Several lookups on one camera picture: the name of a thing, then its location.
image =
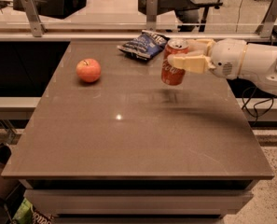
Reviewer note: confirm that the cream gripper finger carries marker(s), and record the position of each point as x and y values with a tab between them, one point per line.
201	46
198	64

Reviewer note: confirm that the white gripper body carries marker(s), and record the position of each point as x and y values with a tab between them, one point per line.
228	58

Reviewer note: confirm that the red coke can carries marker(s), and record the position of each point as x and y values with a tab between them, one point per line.
171	75

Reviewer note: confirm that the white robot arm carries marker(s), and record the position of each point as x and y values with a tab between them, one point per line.
258	65

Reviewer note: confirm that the blue chip bag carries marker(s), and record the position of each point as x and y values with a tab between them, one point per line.
146	46

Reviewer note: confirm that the green snack bag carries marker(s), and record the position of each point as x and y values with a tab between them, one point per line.
24	213

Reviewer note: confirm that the black office chair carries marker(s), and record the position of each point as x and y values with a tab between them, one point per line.
175	2

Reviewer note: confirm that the red apple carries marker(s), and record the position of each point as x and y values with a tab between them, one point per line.
88	70

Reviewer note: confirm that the right metal bracket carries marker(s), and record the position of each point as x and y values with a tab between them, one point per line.
264	29

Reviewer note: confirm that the metal bracket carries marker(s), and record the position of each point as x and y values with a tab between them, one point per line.
36	25
264	29
151	14

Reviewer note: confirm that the middle metal bracket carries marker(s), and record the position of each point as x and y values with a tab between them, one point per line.
151	14

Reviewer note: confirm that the left metal bracket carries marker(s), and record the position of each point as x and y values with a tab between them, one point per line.
36	25

